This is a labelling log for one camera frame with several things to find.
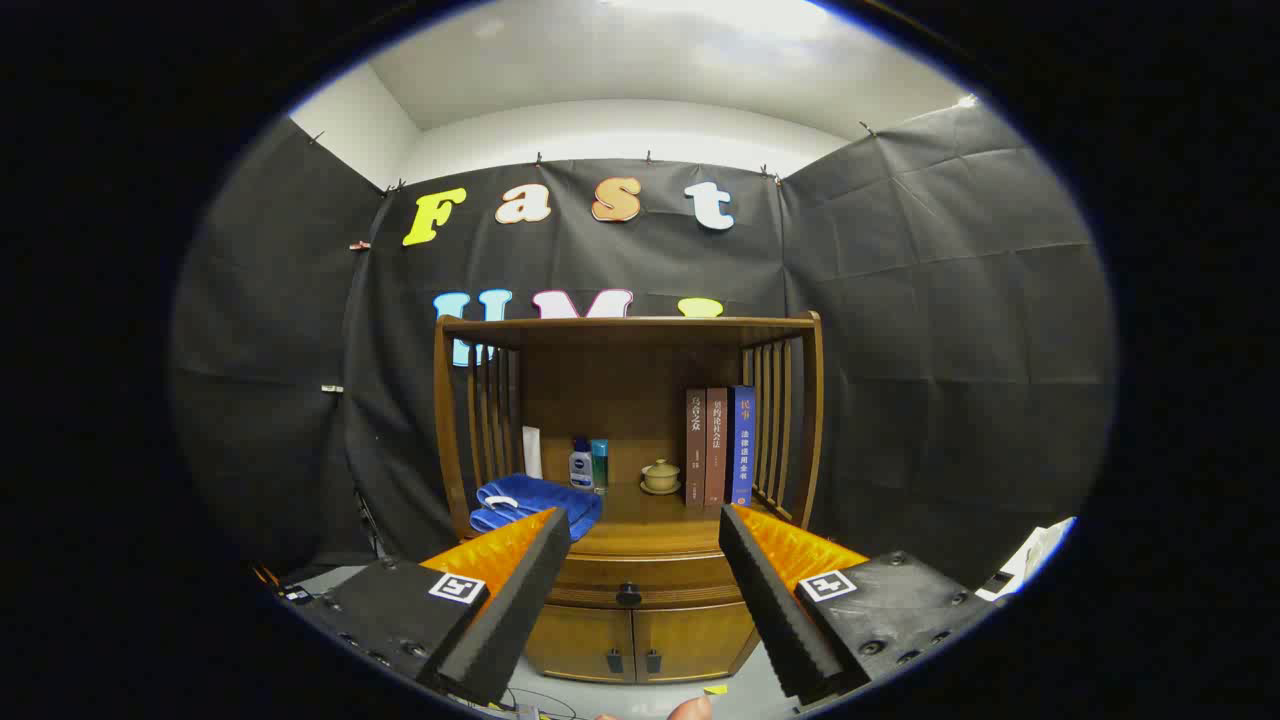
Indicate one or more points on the wooden countertop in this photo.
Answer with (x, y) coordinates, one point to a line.
(640, 520)

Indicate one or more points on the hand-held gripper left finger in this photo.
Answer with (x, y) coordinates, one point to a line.
(500, 610)

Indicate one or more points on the white tube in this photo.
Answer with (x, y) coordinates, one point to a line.
(532, 452)

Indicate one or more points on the blue folded towel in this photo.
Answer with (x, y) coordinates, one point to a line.
(540, 500)

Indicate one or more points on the blue book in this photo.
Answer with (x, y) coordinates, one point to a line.
(742, 450)

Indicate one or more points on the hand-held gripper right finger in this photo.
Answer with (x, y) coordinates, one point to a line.
(775, 610)

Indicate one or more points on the beige lidded teacup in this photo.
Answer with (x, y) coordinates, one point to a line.
(660, 477)

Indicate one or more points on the dark brown book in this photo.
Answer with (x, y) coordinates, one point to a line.
(696, 450)

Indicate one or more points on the teal clear bottle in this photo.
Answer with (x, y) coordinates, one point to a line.
(600, 465)

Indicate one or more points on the reddish brown book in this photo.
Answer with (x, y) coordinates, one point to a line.
(716, 450)

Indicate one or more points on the white blue-capped lotion bottle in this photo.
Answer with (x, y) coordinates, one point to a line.
(580, 468)

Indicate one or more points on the wooden cabinet door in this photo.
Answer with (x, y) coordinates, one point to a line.
(695, 635)
(575, 640)

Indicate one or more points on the white object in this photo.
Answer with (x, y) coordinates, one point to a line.
(1040, 550)

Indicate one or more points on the wooden drawer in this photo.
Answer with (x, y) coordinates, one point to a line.
(680, 580)

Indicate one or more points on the wooden cabinet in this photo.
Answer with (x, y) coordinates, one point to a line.
(620, 400)

